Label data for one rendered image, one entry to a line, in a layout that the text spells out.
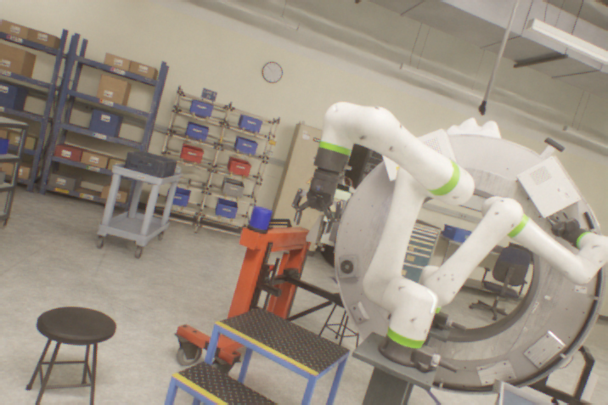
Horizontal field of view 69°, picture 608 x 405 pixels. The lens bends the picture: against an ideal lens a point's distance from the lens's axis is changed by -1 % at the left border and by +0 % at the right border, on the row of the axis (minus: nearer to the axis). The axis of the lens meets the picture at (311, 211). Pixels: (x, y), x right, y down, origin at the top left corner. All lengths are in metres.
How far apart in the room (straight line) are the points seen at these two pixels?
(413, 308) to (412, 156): 0.51
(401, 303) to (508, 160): 1.26
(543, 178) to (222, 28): 5.83
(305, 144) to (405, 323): 5.51
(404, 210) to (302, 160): 5.34
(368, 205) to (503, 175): 0.75
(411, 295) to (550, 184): 1.14
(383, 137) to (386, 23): 6.89
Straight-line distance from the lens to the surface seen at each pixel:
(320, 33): 7.62
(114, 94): 6.75
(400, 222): 1.57
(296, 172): 6.84
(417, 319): 1.51
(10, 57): 7.11
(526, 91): 9.21
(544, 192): 2.41
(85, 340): 2.31
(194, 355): 3.07
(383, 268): 1.59
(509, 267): 7.12
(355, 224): 2.68
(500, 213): 1.88
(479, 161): 2.55
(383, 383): 1.59
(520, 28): 6.04
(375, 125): 1.14
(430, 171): 1.33
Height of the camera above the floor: 1.47
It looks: 6 degrees down
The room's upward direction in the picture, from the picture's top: 17 degrees clockwise
